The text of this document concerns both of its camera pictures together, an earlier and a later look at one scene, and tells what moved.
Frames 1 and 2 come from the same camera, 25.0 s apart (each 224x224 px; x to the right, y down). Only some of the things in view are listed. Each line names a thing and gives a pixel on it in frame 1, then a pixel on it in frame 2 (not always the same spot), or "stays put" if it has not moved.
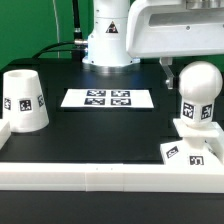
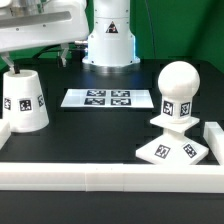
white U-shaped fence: (206, 177) stays put
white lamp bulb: (200, 83) -> (178, 82)
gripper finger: (165, 63) -> (10, 63)
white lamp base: (194, 149) -> (174, 147)
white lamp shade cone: (23, 101) stays put
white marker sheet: (107, 98) stays put
